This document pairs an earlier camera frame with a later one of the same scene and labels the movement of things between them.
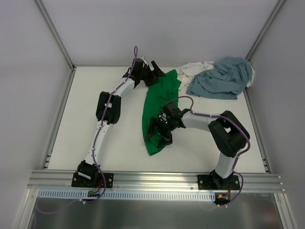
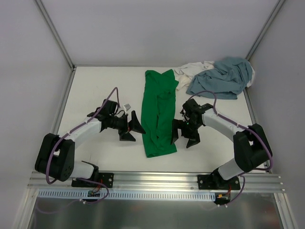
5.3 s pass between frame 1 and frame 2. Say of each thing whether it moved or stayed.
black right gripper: moved
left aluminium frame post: stayed
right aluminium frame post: stayed
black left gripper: moved
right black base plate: stayed
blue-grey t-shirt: stayed
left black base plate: stayed
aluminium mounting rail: stayed
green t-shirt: moved
